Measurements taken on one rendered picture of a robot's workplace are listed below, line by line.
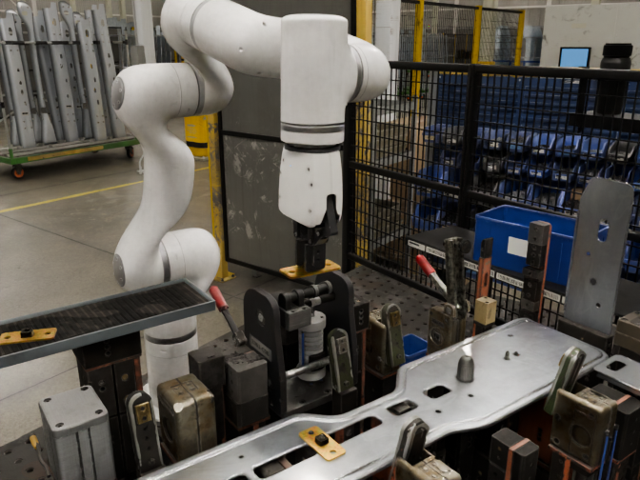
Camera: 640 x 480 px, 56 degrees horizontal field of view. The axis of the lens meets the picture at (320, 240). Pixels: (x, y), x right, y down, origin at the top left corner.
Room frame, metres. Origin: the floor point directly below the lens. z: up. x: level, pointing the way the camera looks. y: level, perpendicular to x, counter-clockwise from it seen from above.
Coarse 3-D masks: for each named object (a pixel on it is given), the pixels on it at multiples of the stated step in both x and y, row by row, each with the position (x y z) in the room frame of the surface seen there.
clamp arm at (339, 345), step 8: (328, 336) 1.01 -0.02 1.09; (336, 336) 1.00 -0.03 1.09; (344, 336) 1.01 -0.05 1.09; (328, 344) 1.00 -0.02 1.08; (336, 344) 0.99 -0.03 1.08; (344, 344) 1.00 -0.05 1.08; (336, 352) 0.99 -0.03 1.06; (344, 352) 0.99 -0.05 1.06; (336, 360) 0.99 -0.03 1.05; (344, 360) 1.00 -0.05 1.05; (336, 368) 0.98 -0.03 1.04; (344, 368) 0.99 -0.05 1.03; (336, 376) 0.98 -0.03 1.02; (344, 376) 0.99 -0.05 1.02; (336, 384) 0.98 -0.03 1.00; (344, 384) 0.98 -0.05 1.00; (352, 384) 1.00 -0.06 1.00
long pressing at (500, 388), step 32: (512, 320) 1.25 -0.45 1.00; (448, 352) 1.11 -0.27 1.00; (480, 352) 1.11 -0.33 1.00; (512, 352) 1.11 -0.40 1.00; (544, 352) 1.11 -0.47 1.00; (416, 384) 0.99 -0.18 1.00; (448, 384) 0.99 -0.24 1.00; (480, 384) 0.99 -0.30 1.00; (512, 384) 0.99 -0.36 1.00; (544, 384) 0.99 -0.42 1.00; (288, 416) 0.88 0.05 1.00; (320, 416) 0.88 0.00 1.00; (352, 416) 0.88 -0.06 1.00; (384, 416) 0.88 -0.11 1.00; (448, 416) 0.88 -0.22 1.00; (480, 416) 0.88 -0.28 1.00; (224, 448) 0.80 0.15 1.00; (256, 448) 0.80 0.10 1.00; (288, 448) 0.80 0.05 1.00; (352, 448) 0.80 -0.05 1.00; (384, 448) 0.80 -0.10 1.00
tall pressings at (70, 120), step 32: (0, 32) 7.76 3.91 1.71; (32, 32) 8.06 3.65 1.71; (64, 32) 8.66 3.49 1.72; (96, 32) 8.60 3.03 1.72; (0, 64) 7.93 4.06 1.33; (32, 64) 8.03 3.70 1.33; (64, 64) 8.29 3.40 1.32; (96, 64) 8.70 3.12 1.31; (32, 96) 8.14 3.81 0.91; (64, 96) 8.21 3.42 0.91; (96, 96) 8.34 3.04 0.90; (32, 128) 7.78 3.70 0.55; (64, 128) 8.19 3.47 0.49; (96, 128) 8.27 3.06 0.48
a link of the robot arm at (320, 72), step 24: (288, 24) 0.77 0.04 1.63; (312, 24) 0.75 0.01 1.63; (336, 24) 0.76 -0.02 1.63; (288, 48) 0.77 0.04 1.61; (312, 48) 0.75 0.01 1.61; (336, 48) 0.77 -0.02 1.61; (288, 72) 0.77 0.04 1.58; (312, 72) 0.75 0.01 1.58; (336, 72) 0.77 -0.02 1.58; (360, 72) 0.79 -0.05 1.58; (288, 96) 0.77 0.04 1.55; (312, 96) 0.75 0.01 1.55; (336, 96) 0.77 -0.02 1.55; (288, 120) 0.77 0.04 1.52; (312, 120) 0.75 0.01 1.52; (336, 120) 0.77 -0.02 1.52
